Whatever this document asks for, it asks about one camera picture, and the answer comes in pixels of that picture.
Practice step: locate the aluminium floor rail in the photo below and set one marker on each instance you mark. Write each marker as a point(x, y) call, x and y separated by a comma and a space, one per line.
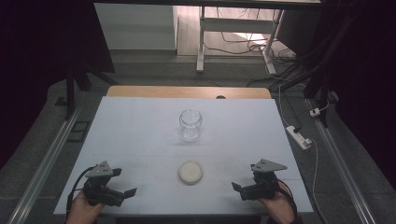
point(46, 161)
point(339, 165)

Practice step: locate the person's right hand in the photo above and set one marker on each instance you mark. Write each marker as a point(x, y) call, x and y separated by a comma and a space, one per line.
point(278, 208)

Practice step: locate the black rectangular floor frame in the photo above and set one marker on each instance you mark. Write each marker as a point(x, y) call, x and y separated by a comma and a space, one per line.
point(72, 137)

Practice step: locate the small white adapter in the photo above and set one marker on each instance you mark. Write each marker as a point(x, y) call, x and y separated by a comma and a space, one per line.
point(315, 112)

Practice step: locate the cream round jar lid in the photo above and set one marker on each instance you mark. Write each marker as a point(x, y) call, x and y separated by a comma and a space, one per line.
point(190, 172)

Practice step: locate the white foam board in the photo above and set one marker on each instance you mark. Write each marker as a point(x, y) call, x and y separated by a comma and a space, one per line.
point(140, 133)

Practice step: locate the person's left hand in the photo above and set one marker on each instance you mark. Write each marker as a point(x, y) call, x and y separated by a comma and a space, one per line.
point(82, 211)

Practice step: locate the black metal stand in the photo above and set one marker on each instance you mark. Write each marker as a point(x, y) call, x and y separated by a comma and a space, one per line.
point(70, 93)
point(323, 90)

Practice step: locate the clear glass jar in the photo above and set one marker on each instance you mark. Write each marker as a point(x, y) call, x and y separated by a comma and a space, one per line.
point(190, 126)

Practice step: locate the white power strip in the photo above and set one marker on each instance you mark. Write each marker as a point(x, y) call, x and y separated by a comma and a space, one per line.
point(299, 138)

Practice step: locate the wooden table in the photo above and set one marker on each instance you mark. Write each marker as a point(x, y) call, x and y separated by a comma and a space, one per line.
point(155, 91)

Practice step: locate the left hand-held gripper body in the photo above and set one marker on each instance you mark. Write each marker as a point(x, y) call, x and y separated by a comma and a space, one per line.
point(98, 189)

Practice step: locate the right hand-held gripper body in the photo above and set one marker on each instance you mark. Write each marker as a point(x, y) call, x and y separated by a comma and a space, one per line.
point(263, 186)

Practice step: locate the black curtain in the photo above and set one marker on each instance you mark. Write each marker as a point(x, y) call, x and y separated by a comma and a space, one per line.
point(37, 62)
point(367, 77)

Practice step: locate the black plug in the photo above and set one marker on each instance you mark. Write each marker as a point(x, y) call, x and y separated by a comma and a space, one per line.
point(297, 129)

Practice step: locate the white metal desk frame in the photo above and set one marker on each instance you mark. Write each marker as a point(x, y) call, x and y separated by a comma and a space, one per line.
point(232, 25)

